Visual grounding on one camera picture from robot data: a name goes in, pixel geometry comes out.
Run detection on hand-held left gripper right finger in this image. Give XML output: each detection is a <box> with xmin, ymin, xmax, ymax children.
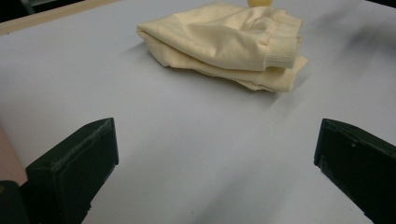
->
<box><xmin>313</xmin><ymin>118</ymin><xmax>396</xmax><ymax>224</ymax></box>

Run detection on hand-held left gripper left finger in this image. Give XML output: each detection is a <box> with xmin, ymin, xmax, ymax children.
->
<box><xmin>20</xmin><ymin>117</ymin><xmax>120</xmax><ymax>224</ymax></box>

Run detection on cream pants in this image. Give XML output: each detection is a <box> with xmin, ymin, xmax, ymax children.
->
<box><xmin>135</xmin><ymin>1</ymin><xmax>309</xmax><ymax>93</ymax></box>

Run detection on yellow round object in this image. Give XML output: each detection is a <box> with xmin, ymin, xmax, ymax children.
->
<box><xmin>247</xmin><ymin>0</ymin><xmax>275</xmax><ymax>7</ymax></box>

